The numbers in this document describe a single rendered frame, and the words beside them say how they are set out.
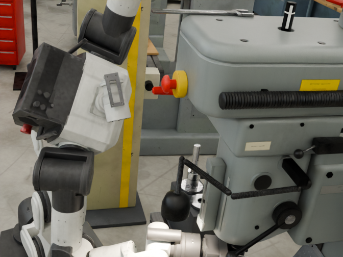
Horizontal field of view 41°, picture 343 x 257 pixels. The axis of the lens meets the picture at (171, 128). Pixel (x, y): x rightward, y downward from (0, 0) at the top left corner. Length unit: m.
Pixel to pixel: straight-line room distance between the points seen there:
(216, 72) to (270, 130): 0.20
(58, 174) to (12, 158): 2.79
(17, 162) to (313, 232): 3.06
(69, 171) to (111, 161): 1.90
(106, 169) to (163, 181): 0.72
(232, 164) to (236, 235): 0.20
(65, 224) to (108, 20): 0.59
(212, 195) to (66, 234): 0.44
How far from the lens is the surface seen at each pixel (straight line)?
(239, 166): 1.08
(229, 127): 1.01
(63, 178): 1.25
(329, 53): 0.97
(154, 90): 1.10
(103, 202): 3.33
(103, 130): 1.29
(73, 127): 1.26
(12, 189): 3.67
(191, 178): 1.71
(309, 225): 1.23
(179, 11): 1.05
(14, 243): 2.35
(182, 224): 1.74
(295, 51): 0.93
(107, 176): 3.21
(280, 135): 1.01
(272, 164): 1.08
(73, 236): 1.36
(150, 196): 3.57
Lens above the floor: 2.14
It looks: 28 degrees down
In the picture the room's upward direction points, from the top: 6 degrees clockwise
